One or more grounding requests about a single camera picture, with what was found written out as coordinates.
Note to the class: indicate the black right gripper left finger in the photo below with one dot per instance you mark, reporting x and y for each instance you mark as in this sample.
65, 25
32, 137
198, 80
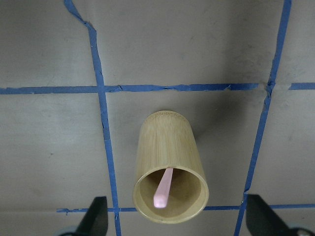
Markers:
95, 221

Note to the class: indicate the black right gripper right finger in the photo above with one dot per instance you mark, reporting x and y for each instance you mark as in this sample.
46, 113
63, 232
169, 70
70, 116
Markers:
261, 220

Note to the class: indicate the pink chopstick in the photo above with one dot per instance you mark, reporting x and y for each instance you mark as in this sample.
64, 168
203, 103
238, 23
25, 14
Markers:
161, 195

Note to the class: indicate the bamboo wooden cup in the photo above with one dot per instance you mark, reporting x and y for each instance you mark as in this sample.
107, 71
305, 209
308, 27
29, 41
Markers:
166, 141

